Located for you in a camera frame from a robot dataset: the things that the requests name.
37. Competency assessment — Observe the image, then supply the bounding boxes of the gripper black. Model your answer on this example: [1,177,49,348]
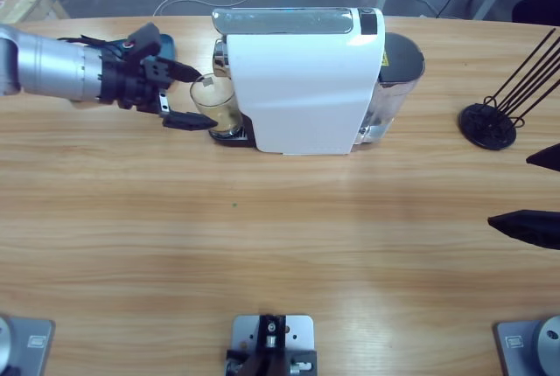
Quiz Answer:
[98,43,219,133]

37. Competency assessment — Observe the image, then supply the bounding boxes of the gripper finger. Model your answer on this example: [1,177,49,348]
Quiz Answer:
[487,208,560,251]
[525,143,560,172]

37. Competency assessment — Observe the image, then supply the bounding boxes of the clear drinking glass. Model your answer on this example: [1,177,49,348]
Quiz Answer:
[188,73,245,140]

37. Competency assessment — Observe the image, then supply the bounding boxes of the silver coffee machine lever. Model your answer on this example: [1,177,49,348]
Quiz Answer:
[211,7,354,35]

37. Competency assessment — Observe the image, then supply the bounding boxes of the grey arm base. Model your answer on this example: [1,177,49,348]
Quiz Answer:
[0,314,57,376]
[493,314,560,376]

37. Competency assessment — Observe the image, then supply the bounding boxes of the white capsule coffee machine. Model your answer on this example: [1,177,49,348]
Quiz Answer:
[212,6,387,157]

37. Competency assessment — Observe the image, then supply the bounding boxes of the coffee machine water tank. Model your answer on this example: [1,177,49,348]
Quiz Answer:
[352,31,426,146]

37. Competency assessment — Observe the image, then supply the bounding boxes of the metal grille drip tray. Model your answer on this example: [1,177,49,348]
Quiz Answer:
[207,124,255,149]

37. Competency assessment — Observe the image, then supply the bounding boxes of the light wooden crate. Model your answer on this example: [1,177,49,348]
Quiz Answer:
[0,0,71,25]

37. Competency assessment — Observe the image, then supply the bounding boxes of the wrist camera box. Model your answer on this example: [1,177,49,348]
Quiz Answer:
[124,22,162,66]

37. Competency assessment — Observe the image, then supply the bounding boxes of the black wire capsule holder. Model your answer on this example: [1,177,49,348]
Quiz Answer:
[458,28,560,151]

